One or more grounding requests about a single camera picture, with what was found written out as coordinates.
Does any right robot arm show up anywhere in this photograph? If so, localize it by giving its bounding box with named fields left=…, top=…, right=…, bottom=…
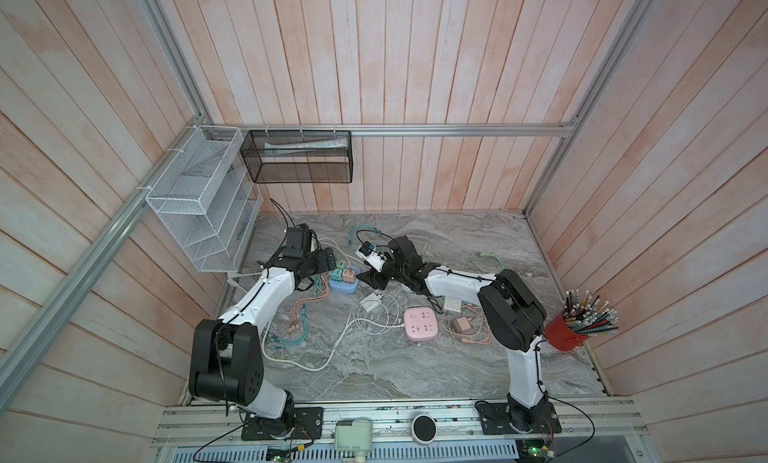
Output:
left=356, top=236, right=548, bottom=433

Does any red pencil cup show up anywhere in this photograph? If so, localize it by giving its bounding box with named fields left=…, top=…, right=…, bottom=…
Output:
left=544, top=289, right=620, bottom=352

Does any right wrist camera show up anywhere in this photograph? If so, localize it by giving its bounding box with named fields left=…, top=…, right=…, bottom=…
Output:
left=356, top=241, right=388, bottom=273

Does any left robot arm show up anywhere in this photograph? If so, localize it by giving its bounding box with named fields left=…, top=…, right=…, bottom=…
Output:
left=188, top=248, right=336, bottom=420

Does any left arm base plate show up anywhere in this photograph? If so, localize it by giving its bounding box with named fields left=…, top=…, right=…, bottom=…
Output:
left=241, top=406, right=324, bottom=441

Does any blue power strip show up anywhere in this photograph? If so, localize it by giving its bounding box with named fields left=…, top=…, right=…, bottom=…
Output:
left=329, top=263, right=359, bottom=294

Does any white wire shelf rack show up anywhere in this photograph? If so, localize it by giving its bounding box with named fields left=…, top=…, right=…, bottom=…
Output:
left=146, top=126, right=263, bottom=273

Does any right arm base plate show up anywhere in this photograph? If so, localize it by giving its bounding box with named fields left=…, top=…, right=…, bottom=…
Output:
left=474, top=398, right=562, bottom=435

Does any pink usb cable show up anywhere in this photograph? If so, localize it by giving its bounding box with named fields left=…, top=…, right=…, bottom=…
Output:
left=443, top=306, right=496, bottom=347

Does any black mesh basket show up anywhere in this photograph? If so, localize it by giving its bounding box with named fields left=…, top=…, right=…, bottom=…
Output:
left=240, top=129, right=354, bottom=184

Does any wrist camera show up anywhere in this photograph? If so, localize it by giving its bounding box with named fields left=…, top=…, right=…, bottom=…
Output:
left=356, top=241, right=388, bottom=273
left=282, top=223, right=312, bottom=258

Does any pink power strip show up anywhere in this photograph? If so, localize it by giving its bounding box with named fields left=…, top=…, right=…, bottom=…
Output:
left=403, top=307, right=439, bottom=342

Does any black round speaker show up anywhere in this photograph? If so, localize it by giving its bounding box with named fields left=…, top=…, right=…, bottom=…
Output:
left=410, top=413, right=437, bottom=446

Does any beige charger plug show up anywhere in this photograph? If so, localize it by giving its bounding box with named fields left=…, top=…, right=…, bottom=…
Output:
left=451, top=316, right=472, bottom=335

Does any white box device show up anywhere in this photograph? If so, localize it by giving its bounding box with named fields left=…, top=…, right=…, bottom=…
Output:
left=334, top=418, right=373, bottom=463

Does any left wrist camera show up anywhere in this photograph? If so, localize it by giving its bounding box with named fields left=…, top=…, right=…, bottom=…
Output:
left=282, top=223, right=312, bottom=258

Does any white charger plug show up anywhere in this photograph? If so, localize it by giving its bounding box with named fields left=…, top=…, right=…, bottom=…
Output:
left=358, top=293, right=383, bottom=314

